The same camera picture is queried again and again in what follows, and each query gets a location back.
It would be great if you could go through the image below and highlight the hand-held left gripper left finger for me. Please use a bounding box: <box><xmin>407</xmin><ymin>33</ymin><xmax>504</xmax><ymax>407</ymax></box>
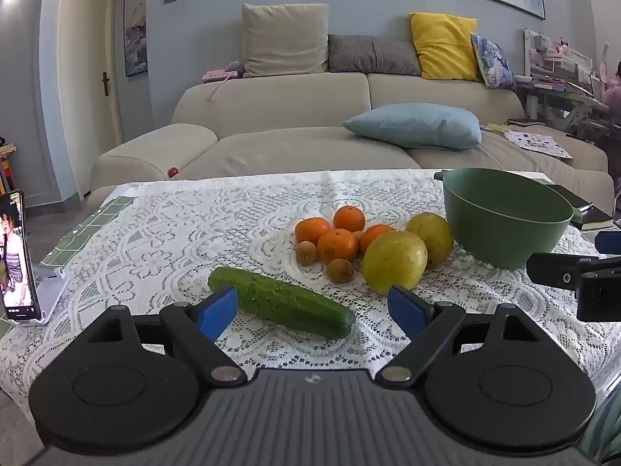
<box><xmin>83</xmin><ymin>285</ymin><xmax>246</xmax><ymax>385</ymax></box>

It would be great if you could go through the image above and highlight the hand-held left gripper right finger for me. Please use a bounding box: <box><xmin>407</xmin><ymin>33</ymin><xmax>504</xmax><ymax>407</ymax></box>
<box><xmin>376</xmin><ymin>285</ymin><xmax>543</xmax><ymax>385</ymax></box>

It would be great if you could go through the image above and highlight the yellow-green pomelo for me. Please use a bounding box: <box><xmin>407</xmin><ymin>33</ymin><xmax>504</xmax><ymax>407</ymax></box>
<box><xmin>405</xmin><ymin>212</ymin><xmax>454</xmax><ymax>269</ymax></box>
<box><xmin>362</xmin><ymin>230</ymin><xmax>428</xmax><ymax>295</ymax></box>

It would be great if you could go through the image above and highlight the green bowl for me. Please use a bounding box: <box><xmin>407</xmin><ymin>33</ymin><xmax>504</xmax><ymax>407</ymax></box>
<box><xmin>433</xmin><ymin>168</ymin><xmax>583</xmax><ymax>270</ymax></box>

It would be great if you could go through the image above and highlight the green cucumber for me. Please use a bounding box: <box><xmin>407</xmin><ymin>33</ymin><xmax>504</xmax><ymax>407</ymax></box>
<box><xmin>208</xmin><ymin>266</ymin><xmax>356</xmax><ymax>339</ymax></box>

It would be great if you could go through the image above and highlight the orange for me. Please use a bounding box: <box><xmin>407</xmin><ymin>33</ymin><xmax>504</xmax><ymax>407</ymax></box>
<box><xmin>295</xmin><ymin>217</ymin><xmax>331</xmax><ymax>252</ymax></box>
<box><xmin>333</xmin><ymin>206</ymin><xmax>366</xmax><ymax>234</ymax></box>
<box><xmin>359</xmin><ymin>224</ymin><xmax>396</xmax><ymax>253</ymax></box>
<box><xmin>317</xmin><ymin>228</ymin><xmax>360</xmax><ymax>264</ymax></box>

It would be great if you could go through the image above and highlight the black notebook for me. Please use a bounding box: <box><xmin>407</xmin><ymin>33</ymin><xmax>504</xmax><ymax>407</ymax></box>
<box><xmin>546</xmin><ymin>184</ymin><xmax>614</xmax><ymax>231</ymax></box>

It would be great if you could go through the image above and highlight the white lace tablecloth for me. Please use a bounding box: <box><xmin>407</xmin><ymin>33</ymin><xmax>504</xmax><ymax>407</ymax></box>
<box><xmin>0</xmin><ymin>169</ymin><xmax>621</xmax><ymax>399</ymax></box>

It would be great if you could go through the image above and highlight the printed paper sheet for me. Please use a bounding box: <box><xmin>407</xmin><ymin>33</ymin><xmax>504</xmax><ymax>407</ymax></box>
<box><xmin>503</xmin><ymin>129</ymin><xmax>573</xmax><ymax>159</ymax></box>

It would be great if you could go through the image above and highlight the white phone stand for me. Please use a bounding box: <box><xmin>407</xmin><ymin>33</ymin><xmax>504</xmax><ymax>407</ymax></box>
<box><xmin>5</xmin><ymin>262</ymin><xmax>69</xmax><ymax>327</ymax></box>

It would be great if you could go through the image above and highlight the cluttered study desk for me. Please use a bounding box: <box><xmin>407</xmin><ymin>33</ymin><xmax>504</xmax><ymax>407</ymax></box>
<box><xmin>517</xmin><ymin>29</ymin><xmax>621</xmax><ymax>144</ymax></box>

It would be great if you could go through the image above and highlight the beige sofa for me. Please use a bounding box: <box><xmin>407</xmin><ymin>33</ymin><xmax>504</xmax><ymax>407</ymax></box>
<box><xmin>86</xmin><ymin>72</ymin><xmax>609</xmax><ymax>209</ymax></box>

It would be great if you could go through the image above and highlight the light blue cushion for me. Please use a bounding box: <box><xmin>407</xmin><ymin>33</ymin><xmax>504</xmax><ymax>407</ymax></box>
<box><xmin>343</xmin><ymin>103</ymin><xmax>483</xmax><ymax>151</ymax></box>

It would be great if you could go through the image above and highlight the smartphone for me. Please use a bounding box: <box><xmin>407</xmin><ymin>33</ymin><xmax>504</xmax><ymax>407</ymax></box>
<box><xmin>0</xmin><ymin>189</ymin><xmax>40</xmax><ymax>322</ymax></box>

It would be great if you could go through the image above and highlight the blue floral cushion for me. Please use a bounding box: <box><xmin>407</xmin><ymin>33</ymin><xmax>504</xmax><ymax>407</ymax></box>
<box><xmin>470</xmin><ymin>33</ymin><xmax>517</xmax><ymax>90</ymax></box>

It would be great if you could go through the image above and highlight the white door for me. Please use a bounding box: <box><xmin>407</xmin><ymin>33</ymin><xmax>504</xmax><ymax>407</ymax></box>
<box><xmin>58</xmin><ymin>0</ymin><xmax>122</xmax><ymax>205</ymax></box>

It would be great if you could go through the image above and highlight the yellow cushion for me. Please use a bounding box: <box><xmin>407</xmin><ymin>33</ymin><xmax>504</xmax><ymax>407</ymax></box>
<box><xmin>409</xmin><ymin>12</ymin><xmax>483</xmax><ymax>82</ymax></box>

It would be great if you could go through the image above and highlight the grey checked cushion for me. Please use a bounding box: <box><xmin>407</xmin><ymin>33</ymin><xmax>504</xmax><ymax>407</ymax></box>
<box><xmin>327</xmin><ymin>34</ymin><xmax>422</xmax><ymax>77</ymax></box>

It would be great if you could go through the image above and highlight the cluttered wooden shelf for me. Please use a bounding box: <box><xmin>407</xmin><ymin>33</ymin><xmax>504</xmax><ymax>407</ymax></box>
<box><xmin>0</xmin><ymin>135</ymin><xmax>17</xmax><ymax>194</ymax></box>

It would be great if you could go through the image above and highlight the beige cushion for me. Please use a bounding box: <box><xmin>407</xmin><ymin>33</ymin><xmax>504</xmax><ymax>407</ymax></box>
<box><xmin>241</xmin><ymin>3</ymin><xmax>331</xmax><ymax>78</ymax></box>

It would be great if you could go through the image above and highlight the narrow framed wall picture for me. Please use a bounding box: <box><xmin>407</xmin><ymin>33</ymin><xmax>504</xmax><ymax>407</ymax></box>
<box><xmin>125</xmin><ymin>0</ymin><xmax>147</xmax><ymax>77</ymax></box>

